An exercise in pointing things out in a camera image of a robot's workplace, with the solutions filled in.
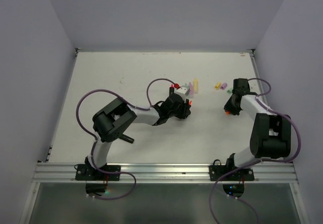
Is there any lilac pen cap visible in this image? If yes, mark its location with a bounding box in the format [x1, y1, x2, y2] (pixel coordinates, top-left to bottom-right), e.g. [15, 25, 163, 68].
[220, 83, 227, 90]

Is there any lilac pastel highlighter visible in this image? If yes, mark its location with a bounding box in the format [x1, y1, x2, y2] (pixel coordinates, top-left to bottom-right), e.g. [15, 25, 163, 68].
[188, 82, 194, 97]

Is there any yellow pastel highlighter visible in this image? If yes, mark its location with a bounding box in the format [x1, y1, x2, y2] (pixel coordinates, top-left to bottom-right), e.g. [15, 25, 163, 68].
[193, 78, 199, 94]

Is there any green capped black highlighter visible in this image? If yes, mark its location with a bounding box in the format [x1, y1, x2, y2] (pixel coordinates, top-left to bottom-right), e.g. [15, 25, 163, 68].
[120, 134, 134, 144]

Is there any pink capped black highlighter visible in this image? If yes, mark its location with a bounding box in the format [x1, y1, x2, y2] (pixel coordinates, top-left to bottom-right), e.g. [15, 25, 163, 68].
[169, 84, 175, 96]

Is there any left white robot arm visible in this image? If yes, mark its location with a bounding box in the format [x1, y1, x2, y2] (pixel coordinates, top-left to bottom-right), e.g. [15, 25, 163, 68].
[87, 93, 191, 180]

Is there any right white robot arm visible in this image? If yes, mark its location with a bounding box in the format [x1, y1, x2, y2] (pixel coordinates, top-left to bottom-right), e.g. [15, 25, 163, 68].
[224, 78, 291, 180]

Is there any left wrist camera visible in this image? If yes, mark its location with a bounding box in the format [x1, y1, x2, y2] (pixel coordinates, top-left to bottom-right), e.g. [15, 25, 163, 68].
[174, 86, 190, 101]

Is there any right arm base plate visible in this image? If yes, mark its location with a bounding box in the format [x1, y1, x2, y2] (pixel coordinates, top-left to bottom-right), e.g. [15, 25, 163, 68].
[208, 158, 255, 182]

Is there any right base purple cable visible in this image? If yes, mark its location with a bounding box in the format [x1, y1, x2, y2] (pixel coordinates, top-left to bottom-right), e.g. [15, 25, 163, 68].
[209, 168, 260, 224]

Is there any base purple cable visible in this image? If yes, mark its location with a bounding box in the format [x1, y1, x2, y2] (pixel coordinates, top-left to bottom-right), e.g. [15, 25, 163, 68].
[209, 168, 260, 224]
[85, 169, 137, 200]

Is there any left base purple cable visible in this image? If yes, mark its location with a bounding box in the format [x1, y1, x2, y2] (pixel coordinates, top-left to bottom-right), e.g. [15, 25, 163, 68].
[85, 169, 137, 200]

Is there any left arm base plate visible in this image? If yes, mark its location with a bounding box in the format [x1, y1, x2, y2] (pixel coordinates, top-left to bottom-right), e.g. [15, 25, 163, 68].
[74, 158, 121, 181]

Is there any aluminium mounting rail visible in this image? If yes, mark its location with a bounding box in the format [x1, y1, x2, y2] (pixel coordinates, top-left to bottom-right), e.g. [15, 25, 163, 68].
[32, 162, 298, 184]

